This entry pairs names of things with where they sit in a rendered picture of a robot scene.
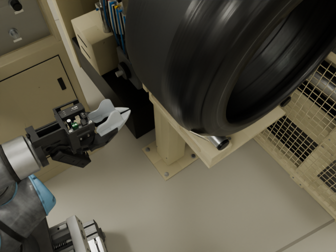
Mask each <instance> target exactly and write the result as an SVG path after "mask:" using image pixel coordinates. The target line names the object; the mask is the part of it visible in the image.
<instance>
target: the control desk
mask: <svg viewBox="0 0 336 252"><path fill-rule="evenodd" d="M75 99H78V102H79V103H81V104H82V105H83V106H84V108H85V112H91V111H90V109H89V106H88V103H87V101H86V98H85V96H84V93H83V91H82V88H81V86H80V83H79V81H78V78H77V76H76V73H75V71H74V68H73V66H72V63H71V60H70V58H69V55H68V53H67V50H66V48H65V45H64V43H63V40H62V37H61V35H60V32H59V30H58V27H57V25H56V22H55V20H54V17H53V15H52V12H51V10H50V7H49V5H48V2H47V0H0V145H1V144H3V143H5V142H8V141H10V140H12V139H14V138H17V137H19V136H24V137H26V134H27V132H26V130H25V128H28V127H30V126H33V128H34V130H36V129H38V128H40V127H42V126H45V125H47V124H49V123H51V122H54V121H56V119H55V117H54V116H55V115H54V112H53V109H54V108H56V107H59V106H61V105H63V104H66V103H68V102H70V101H73V100H75ZM46 158H47V160H48V162H49V165H47V166H45V167H43V166H41V167H40V168H41V170H40V171H38V172H36V173H34V175H35V176H36V177H37V178H38V179H39V180H40V181H41V182H42V183H45V182H46V181H48V180H50V179H51V178H53V177H55V176H56V175H58V174H60V173H61V172H63V171H65V170H66V169H68V168H70V167H72V166H73V165H70V164H67V163H63V162H59V161H55V160H52V158H51V156H50V155H48V156H46Z"/></svg>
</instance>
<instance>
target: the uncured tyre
mask: <svg viewBox="0 0 336 252"><path fill-rule="evenodd" d="M125 44H126V50H127V54H128V57H129V60H130V62H131V65H132V67H133V69H134V72H135V74H136V75H137V77H138V78H139V80H140V81H141V82H142V83H143V84H144V85H145V87H146V88H147V89H148V90H149V91H150V92H151V93H152V95H153V96H154V97H155V98H156V99H157V100H158V101H159V102H160V104H161V105H162V106H163V107H164V108H165V109H166V110H167V112H168V113H169V114H170V115H171V116H172V117H173V118H174V119H175V121H176V122H177V123H178V124H179V125H180V126H181V127H183V128H185V129H186V130H188V131H192V132H194V133H196V134H198V135H201V136H214V137H223V136H228V135H231V134H234V133H237V132H239V131H241V130H243V129H245V128H247V127H249V126H250V125H252V124H254V123H255V122H257V121H258V120H260V119H261V118H263V117H264V116H265V115H267V114H268V113H269V112H271V111H272V110H273V109H274V108H276V107H277V106H278V105H279V104H281V103H282V102H283V101H284V100H285V99H286V98H287V97H289V96H290V95H291V94H292V93H293V92H294V91H295V90H296V89H297V88H298V87H299V86H300V85H301V84H302V83H303V82H304V81H305V80H306V79H307V78H308V77H309V76H310V75H311V74H312V73H313V72H314V71H315V70H316V69H317V68H318V66H319V65H320V64H321V63H322V62H323V61H324V60H325V58H326V57H327V56H328V55H329V54H330V52H331V51H332V50H333V49H334V48H335V46H336V0H129V1H128V5H127V10H126V17H125Z"/></svg>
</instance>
